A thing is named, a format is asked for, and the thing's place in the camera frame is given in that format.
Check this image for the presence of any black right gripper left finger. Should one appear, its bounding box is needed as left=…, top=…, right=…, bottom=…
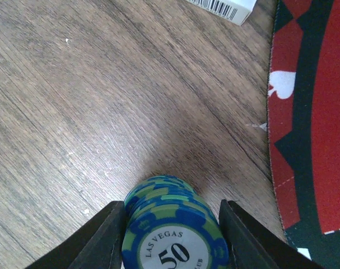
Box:
left=28, top=201, right=125, bottom=269

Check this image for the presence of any round red black poker mat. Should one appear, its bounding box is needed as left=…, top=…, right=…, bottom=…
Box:
left=267, top=1, right=340, bottom=268

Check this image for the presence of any playing card deck box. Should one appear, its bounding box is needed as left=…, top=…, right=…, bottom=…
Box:
left=188, top=0, right=257, bottom=26

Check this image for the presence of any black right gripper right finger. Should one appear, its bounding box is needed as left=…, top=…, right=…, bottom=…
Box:
left=219, top=200, right=321, bottom=269

